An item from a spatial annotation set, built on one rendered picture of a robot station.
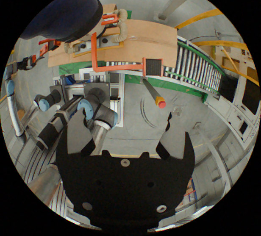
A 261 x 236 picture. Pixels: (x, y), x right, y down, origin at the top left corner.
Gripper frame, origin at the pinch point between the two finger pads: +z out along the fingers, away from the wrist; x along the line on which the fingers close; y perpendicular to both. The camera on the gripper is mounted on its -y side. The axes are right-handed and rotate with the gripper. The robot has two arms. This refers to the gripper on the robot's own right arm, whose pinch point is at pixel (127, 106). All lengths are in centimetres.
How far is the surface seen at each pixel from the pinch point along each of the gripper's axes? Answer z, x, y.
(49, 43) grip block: 25, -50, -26
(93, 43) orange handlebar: 25.5, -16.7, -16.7
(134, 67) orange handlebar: 25.4, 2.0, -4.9
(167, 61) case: 57, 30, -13
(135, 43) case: 57, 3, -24
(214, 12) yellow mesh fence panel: 18, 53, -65
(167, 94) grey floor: 152, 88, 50
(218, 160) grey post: -8, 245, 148
